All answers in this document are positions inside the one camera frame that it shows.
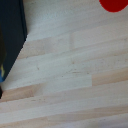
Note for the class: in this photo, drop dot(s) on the red plastic cup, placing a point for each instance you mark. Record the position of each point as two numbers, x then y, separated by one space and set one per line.
114 4

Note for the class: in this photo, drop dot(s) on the dark blue flat book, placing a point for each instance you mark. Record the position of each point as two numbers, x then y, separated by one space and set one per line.
11 33

